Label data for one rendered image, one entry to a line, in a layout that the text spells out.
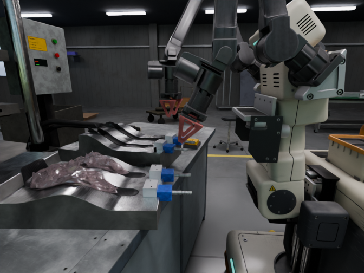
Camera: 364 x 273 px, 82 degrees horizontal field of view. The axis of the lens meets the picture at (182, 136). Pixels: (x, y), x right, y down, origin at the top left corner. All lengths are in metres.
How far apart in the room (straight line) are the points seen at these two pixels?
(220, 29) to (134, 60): 8.85
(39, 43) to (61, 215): 1.12
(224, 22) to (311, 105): 0.42
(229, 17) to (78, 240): 0.63
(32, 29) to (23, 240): 1.16
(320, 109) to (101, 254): 0.76
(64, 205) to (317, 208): 0.75
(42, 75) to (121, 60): 8.11
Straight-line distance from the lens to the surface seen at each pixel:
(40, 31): 1.56
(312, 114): 0.83
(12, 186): 0.71
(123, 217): 0.56
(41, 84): 1.51
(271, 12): 0.61
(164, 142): 0.84
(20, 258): 0.60
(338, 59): 0.62
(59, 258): 0.56
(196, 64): 0.57
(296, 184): 0.86
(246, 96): 8.61
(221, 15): 0.59
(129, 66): 9.43
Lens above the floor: 1.16
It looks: 15 degrees down
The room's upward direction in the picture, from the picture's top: straight up
